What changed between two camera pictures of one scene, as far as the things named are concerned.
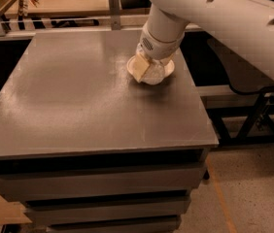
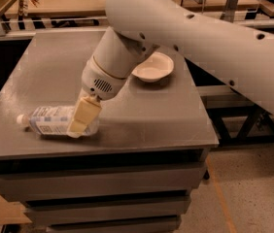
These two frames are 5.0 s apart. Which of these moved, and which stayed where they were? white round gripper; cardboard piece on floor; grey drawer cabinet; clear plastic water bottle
Moved: clear plastic water bottle; white round gripper
Stayed: cardboard piece on floor; grey drawer cabinet
